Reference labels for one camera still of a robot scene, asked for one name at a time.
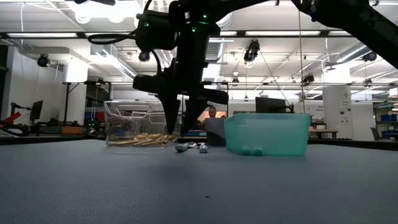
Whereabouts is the smoky grey plastic container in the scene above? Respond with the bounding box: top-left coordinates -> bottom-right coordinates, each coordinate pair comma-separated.
205,117 -> 227,147

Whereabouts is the orange box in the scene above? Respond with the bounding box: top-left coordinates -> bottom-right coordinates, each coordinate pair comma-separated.
61,125 -> 84,135

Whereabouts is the blue-grey table mat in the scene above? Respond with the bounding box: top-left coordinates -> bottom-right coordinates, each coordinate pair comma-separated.
0,139 -> 398,224

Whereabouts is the wooden bench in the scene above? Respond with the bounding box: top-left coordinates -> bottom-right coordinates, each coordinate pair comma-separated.
310,129 -> 339,140

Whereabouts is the red angled object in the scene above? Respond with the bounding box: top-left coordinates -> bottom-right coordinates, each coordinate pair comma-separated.
0,111 -> 23,131

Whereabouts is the black computer monitor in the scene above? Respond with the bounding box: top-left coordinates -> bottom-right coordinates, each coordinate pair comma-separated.
30,100 -> 44,126
255,96 -> 287,114

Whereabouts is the person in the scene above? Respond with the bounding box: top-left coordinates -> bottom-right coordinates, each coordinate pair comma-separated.
197,106 -> 227,131

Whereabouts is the clear plastic container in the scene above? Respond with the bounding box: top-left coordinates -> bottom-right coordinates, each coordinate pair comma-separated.
104,100 -> 181,147

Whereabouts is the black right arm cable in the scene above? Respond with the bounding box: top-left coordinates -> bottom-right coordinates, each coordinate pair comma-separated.
88,30 -> 139,45

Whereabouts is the shelf with blue bins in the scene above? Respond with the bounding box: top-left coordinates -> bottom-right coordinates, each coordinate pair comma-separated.
374,103 -> 398,140

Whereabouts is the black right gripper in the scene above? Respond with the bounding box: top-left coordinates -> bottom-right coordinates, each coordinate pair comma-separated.
132,23 -> 229,135

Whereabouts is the teal plastic container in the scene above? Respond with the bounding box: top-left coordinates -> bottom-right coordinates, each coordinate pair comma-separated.
223,113 -> 312,157

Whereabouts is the thin hanging cord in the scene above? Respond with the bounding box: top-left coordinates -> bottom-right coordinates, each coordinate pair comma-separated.
297,9 -> 307,105

